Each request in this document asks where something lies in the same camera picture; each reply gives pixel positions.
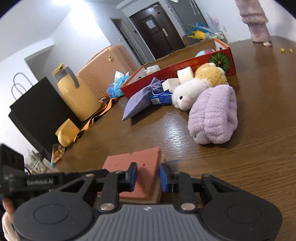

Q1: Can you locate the black paper bag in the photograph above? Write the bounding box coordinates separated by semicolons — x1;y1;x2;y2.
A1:
9;77;82;161

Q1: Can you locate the glass cup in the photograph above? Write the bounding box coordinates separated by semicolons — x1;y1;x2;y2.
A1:
25;150;47;174

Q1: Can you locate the yellow thermos jug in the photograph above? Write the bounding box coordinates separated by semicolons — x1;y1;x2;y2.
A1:
52;63;101;122

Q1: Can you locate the pink suitcase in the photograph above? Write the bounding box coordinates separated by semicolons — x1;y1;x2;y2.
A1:
78;45;137;99

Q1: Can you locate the person's hand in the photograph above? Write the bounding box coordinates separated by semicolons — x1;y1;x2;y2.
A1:
1;197;20;241

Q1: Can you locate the orange strap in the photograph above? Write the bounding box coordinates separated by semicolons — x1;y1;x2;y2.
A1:
73;97;119;143

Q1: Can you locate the purple knitted cloth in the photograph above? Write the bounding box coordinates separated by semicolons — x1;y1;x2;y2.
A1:
122;78;164;121

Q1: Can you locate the pink textured vase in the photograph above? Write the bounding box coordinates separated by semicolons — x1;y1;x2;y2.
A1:
234;0;271;43

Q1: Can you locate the snack bag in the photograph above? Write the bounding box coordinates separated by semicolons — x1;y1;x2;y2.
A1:
51;144;65;167

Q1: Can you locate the red cardboard box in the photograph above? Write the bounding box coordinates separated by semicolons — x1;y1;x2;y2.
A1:
121;39;236;98

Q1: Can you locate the blue tissue pack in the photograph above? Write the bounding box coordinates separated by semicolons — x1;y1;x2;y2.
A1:
151;91;172;105

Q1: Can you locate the blue fluffy plush toy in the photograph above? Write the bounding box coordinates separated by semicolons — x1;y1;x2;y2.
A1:
195;48;215;57

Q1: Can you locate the grey cabinet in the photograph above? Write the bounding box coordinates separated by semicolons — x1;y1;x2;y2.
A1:
166;0;208;45

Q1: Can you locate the lilac fluffy towel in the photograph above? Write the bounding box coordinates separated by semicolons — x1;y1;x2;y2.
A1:
188;84;238;145

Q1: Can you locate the white and tan plush toy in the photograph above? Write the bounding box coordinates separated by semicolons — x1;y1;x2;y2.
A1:
171;62;228;111

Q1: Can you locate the blue wet wipes pack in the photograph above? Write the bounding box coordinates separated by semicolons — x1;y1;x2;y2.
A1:
107;71;130;98

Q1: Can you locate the dark entrance door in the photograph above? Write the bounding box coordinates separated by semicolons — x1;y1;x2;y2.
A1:
130;2;185;59

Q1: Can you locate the pink and cream sponge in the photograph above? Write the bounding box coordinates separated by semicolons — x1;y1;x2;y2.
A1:
102;147;166;204

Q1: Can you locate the clear plastic bag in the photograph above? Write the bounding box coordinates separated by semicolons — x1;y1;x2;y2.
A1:
146;65;160;75

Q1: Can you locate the yellow toy clutter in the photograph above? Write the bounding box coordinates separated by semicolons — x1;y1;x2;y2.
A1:
187;23;215;40

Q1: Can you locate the yellow mug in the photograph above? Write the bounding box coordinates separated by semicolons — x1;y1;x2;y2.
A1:
55;119;80;147

